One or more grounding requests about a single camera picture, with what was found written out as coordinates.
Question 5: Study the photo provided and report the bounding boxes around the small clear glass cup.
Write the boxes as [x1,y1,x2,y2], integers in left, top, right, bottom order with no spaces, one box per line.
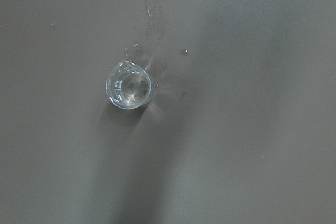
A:
[105,60,154,110]

